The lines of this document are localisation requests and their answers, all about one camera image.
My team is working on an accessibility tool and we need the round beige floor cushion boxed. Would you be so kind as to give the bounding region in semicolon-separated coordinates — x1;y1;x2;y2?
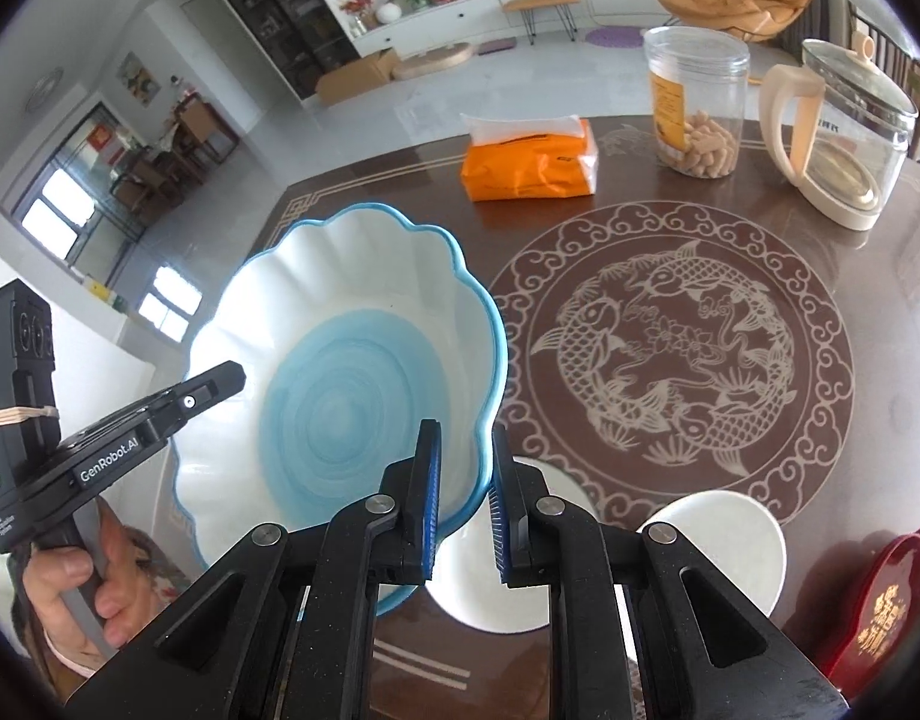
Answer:
392;41;476;81

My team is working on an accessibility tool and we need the orange tissue pack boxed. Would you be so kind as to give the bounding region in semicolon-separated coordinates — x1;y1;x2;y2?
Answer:
460;112;602;202

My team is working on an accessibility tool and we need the purple round rug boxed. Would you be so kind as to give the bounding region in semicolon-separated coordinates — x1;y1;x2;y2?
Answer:
584;25;648;50

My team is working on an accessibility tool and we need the red flower arrangement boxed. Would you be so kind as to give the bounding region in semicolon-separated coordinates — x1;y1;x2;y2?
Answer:
338;0;378;35

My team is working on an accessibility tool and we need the clear plastic snack jar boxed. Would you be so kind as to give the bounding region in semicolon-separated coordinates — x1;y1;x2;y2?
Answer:
643;26;752;179

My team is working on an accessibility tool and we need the scalloped blue and white bowl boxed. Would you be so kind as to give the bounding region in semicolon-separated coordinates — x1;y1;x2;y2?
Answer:
169;202;510;620

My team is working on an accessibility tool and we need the large red flower-shaped plate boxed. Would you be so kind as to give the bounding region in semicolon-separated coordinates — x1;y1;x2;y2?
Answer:
811;519;920;698

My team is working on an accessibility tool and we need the cardboard box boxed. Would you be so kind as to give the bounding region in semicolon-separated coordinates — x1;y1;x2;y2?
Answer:
314;49;401;106

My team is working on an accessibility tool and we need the person's floral clothing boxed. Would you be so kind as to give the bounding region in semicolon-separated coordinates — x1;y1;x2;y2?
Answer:
118;529;198;608

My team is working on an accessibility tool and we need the dark glass display cabinet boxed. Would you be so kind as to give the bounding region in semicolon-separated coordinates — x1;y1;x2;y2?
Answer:
184;0;359;100

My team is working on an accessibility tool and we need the person's left hand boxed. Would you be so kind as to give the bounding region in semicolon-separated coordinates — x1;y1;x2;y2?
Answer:
11;499;142;661

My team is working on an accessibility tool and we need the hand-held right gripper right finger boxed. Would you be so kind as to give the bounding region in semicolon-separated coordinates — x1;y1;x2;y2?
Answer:
488;424;851;720

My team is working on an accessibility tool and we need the person's left forearm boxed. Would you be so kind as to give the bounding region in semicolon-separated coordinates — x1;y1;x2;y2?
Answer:
10;615;93;698

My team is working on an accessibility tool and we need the glass kettle cream handle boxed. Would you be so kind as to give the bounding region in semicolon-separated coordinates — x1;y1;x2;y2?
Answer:
758;34;920;232

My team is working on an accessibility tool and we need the wooden bench stool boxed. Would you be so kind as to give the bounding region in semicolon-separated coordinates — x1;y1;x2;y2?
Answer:
501;0;583;46

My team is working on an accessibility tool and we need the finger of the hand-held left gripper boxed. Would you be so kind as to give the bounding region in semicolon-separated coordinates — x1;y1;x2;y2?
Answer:
148;361;248;440

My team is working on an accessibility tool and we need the round ceiling lamp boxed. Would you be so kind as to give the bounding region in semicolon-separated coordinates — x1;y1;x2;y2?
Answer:
26;69;65;112

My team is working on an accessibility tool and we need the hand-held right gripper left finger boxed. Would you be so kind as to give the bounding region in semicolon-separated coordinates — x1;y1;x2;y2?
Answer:
65;418;442;720

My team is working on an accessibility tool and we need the framed wall picture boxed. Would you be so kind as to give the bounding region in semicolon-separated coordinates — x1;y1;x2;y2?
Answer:
116;52;161;104

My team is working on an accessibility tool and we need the white television cabinet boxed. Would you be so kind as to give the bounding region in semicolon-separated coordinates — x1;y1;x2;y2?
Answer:
350;0;738;57

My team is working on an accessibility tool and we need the ribbed white bowl dark rim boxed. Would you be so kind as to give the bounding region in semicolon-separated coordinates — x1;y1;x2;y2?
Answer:
427;456;603;632

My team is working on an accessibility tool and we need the dark wooden railing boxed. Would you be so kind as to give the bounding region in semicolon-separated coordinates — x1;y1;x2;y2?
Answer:
850;4;920;166

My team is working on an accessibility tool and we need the plain white bowl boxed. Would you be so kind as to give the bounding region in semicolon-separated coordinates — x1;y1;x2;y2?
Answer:
617;490;789;616

